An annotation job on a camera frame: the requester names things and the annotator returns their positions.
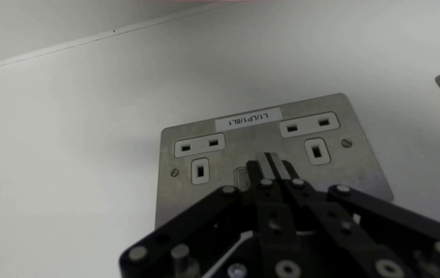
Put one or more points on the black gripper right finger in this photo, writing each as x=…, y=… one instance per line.
x=353, y=237

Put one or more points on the steel double socket labelled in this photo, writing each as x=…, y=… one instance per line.
x=260, y=137

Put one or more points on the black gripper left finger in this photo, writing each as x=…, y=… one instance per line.
x=220, y=237

